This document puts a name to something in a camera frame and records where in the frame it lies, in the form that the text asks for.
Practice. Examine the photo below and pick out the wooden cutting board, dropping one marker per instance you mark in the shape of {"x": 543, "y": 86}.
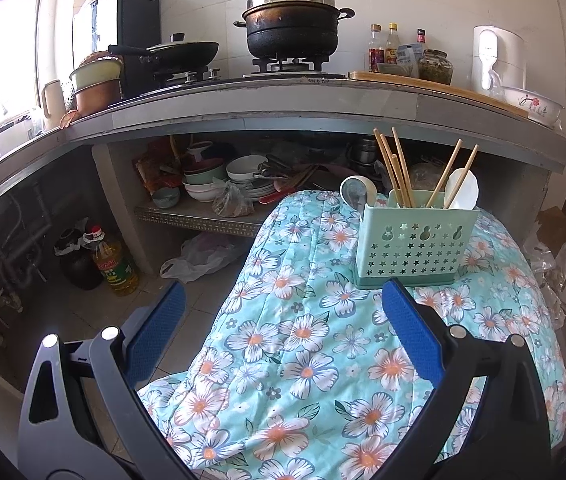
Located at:
{"x": 438, "y": 89}

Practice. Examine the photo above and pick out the white kitchen appliance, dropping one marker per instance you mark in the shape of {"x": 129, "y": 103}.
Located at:
{"x": 505, "y": 55}

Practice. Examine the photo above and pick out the glass jar of pickles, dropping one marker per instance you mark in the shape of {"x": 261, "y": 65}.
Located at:
{"x": 434, "y": 67}

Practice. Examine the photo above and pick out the black cast iron pot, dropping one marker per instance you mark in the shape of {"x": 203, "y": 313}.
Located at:
{"x": 288, "y": 45}

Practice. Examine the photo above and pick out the wooden chopstick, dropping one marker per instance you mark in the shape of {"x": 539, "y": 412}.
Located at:
{"x": 385, "y": 165}
{"x": 392, "y": 170}
{"x": 468, "y": 160}
{"x": 445, "y": 172}
{"x": 403, "y": 165}

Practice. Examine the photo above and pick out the black frying pan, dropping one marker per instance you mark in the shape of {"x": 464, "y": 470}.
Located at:
{"x": 183, "y": 52}

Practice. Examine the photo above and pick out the black box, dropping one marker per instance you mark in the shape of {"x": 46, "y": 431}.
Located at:
{"x": 135, "y": 20}

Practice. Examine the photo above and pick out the black gas stove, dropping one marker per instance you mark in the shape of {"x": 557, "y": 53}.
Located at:
{"x": 188, "y": 77}

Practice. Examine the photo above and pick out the pile of bowls and plates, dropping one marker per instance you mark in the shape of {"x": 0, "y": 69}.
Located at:
{"x": 245, "y": 167}

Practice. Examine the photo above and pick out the clear plastic bag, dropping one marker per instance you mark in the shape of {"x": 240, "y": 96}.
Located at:
{"x": 493, "y": 85}

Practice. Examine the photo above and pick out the yellow-capped bottle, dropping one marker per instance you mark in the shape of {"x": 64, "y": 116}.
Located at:
{"x": 391, "y": 50}

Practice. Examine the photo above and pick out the green plastic utensil holder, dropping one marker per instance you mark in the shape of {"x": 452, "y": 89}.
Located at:
{"x": 413, "y": 250}

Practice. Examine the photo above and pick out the teal floral blanket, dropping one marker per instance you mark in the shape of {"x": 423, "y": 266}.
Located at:
{"x": 313, "y": 310}

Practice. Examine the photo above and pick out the dark ceramic jar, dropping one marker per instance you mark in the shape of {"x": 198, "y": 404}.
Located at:
{"x": 80, "y": 267}

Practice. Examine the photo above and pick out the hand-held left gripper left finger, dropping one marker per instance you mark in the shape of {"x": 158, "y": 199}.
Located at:
{"x": 158, "y": 330}

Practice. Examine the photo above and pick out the clear bottle with red label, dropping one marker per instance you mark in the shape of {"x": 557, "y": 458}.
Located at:
{"x": 376, "y": 57}

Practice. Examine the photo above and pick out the white plastic bag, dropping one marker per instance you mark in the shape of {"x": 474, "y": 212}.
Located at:
{"x": 198, "y": 260}

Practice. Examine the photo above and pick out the cardboard box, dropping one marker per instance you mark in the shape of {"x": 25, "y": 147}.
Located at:
{"x": 558, "y": 225}

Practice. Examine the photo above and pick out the pile of white plastic bags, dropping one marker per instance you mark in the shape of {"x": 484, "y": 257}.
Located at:
{"x": 558, "y": 280}

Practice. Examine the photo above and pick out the cream mug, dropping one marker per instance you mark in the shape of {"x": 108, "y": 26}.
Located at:
{"x": 55, "y": 105}

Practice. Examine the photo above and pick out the white floral enamel basin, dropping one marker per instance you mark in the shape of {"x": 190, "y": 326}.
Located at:
{"x": 533, "y": 107}

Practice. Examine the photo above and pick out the cream enamel pot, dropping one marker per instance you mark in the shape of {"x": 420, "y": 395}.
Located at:
{"x": 93, "y": 72}

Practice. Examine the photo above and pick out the patterned metal shelf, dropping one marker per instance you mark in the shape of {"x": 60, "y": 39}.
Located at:
{"x": 193, "y": 220}

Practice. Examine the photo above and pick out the plastic bag with dark contents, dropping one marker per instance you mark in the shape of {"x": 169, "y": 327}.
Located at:
{"x": 233, "y": 202}

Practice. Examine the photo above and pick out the blue and white packet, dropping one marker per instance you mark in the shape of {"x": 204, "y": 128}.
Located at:
{"x": 408, "y": 57}

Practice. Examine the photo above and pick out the cooking oil bottle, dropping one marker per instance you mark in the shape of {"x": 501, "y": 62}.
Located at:
{"x": 118, "y": 270}

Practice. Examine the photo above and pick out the steel pots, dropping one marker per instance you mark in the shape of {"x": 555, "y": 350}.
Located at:
{"x": 363, "y": 155}

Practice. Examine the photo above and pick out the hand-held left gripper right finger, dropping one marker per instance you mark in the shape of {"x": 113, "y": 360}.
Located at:
{"x": 413, "y": 335}

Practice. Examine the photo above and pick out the red plastic packaging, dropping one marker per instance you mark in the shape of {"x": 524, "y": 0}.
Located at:
{"x": 155, "y": 170}

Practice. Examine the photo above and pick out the white plastic rice paddle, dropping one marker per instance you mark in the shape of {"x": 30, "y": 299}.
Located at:
{"x": 465, "y": 190}

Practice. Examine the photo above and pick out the gray kitchen counter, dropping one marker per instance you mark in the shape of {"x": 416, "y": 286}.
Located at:
{"x": 313, "y": 105}

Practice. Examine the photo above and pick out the brown pot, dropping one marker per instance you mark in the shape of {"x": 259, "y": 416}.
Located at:
{"x": 95, "y": 101}

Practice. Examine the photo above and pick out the small gray-green bowl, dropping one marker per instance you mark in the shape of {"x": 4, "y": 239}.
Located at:
{"x": 388, "y": 69}

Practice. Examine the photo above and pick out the sink drain pipes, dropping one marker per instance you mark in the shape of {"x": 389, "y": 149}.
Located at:
{"x": 13, "y": 265}

